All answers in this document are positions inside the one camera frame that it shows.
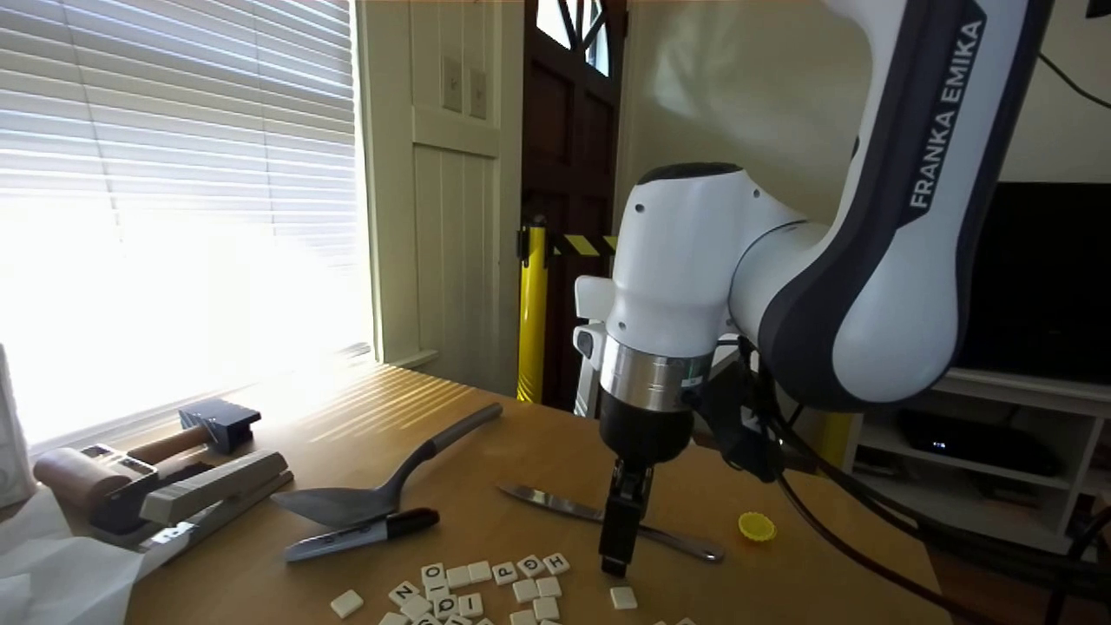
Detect black handled small knife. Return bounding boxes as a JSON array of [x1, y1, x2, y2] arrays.
[[280, 506, 442, 566]]

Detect white plastic bag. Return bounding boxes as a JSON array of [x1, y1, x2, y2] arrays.
[[0, 347, 140, 625]]

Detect black device on shelf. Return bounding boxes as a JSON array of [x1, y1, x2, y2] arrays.
[[896, 408, 1063, 475]]

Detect lone white scrabble tile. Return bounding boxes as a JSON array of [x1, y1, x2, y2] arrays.
[[329, 591, 365, 617]]

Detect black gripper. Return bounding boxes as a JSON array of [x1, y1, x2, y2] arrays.
[[597, 397, 694, 575]]

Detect black yellow barrier tape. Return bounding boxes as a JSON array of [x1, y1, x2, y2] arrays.
[[547, 232, 619, 260]]

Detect grey stapler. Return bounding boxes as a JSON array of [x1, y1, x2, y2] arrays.
[[140, 452, 291, 575]]

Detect lone scrabble tile right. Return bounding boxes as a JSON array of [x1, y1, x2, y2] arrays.
[[608, 588, 639, 612]]

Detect white window blinds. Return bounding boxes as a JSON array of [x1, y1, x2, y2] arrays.
[[0, 0, 371, 440]]

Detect blue headed hammer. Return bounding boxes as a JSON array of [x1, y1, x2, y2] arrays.
[[130, 398, 259, 463]]

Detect yellow round cap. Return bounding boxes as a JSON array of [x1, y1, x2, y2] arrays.
[[734, 511, 777, 546]]

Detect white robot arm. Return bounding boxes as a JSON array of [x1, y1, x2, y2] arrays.
[[591, 0, 1054, 575]]

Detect grey metal spatula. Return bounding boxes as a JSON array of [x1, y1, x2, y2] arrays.
[[269, 398, 508, 533]]

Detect silver butter knife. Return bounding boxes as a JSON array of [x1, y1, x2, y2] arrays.
[[497, 481, 724, 561]]

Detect white scrabble tile pile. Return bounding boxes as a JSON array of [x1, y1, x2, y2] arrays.
[[379, 552, 570, 625]]

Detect white tv stand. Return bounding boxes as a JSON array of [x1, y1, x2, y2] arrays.
[[844, 367, 1111, 552]]

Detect dark wooden door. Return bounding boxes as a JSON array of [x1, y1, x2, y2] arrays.
[[520, 0, 629, 408]]

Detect black television screen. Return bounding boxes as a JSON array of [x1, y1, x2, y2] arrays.
[[958, 180, 1111, 384]]

